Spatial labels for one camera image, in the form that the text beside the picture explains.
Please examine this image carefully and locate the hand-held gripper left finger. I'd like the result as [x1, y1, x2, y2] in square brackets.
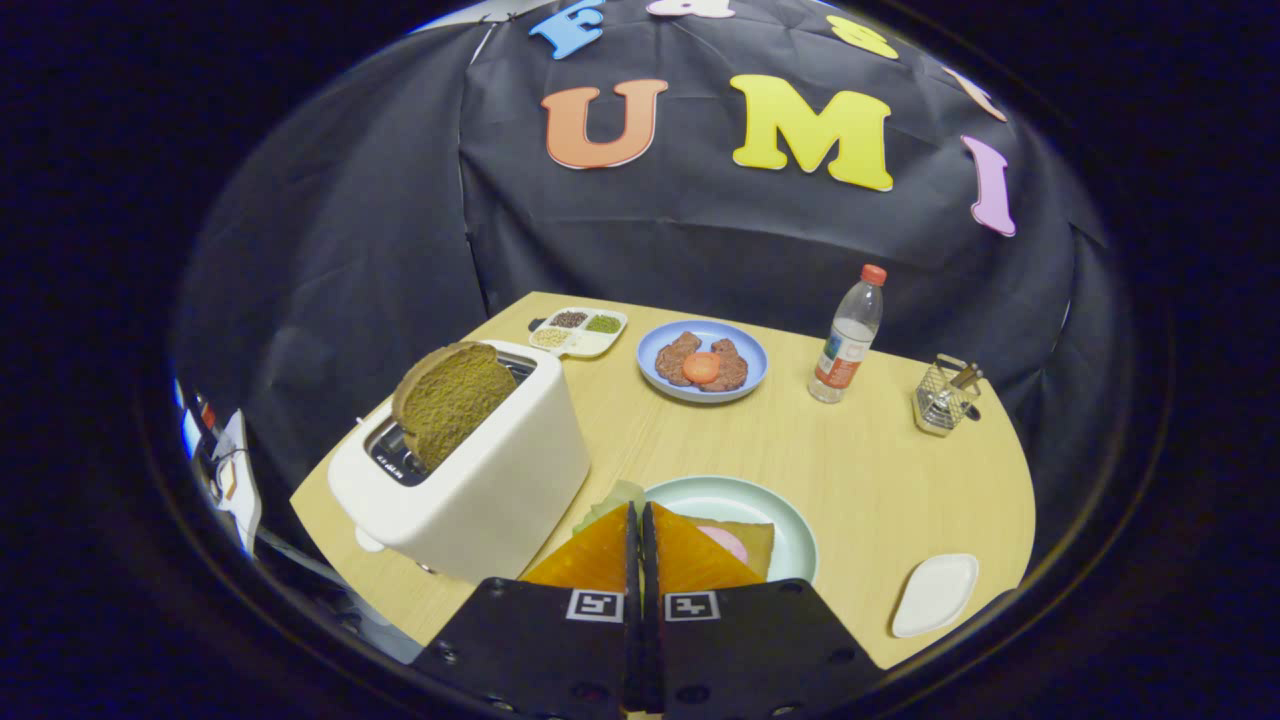
[412, 503, 641, 719]

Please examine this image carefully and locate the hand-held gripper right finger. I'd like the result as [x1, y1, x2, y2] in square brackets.
[640, 503, 886, 717]

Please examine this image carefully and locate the green lettuce leaf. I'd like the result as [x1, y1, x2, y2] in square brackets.
[573, 480, 646, 534]

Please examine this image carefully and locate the brown toast slice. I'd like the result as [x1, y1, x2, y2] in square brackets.
[391, 341, 519, 473]

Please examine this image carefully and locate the bread slice on plate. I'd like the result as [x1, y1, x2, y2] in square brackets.
[700, 517, 776, 579]

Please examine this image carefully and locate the pink ham slice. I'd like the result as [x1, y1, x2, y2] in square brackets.
[697, 525, 749, 563]

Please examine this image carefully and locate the pale green plate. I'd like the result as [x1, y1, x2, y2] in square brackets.
[640, 475, 819, 584]

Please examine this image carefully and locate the white toaster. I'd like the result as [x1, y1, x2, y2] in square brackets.
[327, 340, 592, 585]

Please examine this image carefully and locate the small white square dish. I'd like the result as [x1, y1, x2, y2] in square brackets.
[891, 553, 980, 639]

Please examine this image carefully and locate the brown meat patty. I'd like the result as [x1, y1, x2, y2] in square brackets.
[700, 338, 749, 392]
[655, 331, 703, 388]

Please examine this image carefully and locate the blue plate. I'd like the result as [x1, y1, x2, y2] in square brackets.
[637, 319, 769, 404]

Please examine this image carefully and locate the metal mesh basket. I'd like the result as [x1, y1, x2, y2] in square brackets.
[913, 354, 985, 438]

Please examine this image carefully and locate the clear bottle with red cap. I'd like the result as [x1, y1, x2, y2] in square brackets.
[808, 264, 888, 404]

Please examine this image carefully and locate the white divided seasoning tray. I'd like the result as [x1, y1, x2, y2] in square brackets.
[528, 307, 629, 359]

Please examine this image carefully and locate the black backdrop cloth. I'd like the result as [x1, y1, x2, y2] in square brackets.
[170, 0, 1111, 561]

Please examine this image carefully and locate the white flat object with cables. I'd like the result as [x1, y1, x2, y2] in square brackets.
[178, 385, 263, 553]

